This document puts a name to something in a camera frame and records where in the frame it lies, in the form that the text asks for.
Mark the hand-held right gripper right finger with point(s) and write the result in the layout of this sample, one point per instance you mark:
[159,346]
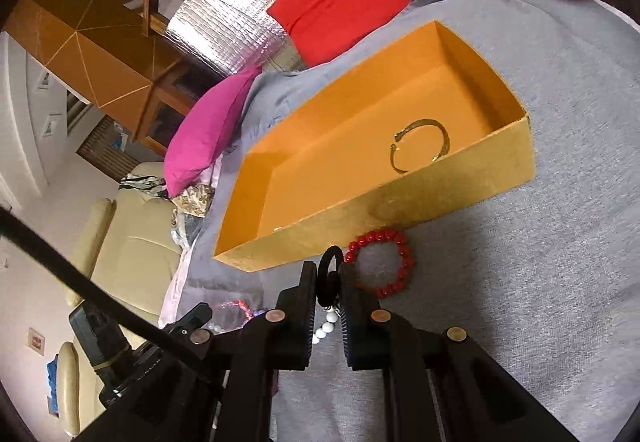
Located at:
[348,317]

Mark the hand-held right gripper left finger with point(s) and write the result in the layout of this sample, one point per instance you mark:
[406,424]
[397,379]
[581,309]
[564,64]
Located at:
[307,314]

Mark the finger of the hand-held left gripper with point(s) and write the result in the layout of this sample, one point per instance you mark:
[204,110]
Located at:
[192,317]

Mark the orange cardboard box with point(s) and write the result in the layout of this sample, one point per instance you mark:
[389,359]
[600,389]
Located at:
[350,137]

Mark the light pink sheet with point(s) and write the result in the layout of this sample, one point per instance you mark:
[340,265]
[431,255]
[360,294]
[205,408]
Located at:
[172,292]

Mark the beige sofa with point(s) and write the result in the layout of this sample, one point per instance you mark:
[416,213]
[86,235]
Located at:
[130,247]

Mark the patterned cloth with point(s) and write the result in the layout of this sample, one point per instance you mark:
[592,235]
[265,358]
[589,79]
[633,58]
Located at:
[195,199]

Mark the pink pillow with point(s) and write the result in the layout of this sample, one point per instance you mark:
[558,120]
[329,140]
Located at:
[210,132]

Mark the gold bangle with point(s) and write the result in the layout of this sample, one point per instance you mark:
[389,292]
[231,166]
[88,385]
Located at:
[446,139]

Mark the grey blanket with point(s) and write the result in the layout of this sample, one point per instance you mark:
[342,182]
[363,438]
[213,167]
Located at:
[550,272]

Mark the wooden cabinet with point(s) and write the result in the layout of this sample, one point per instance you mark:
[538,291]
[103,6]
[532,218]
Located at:
[75,37]

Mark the red pillow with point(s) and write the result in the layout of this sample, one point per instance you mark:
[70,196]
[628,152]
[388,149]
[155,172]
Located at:
[335,2]

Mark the small wall picture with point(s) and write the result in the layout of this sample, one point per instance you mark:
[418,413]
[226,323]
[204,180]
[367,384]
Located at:
[45,80]
[51,125]
[36,339]

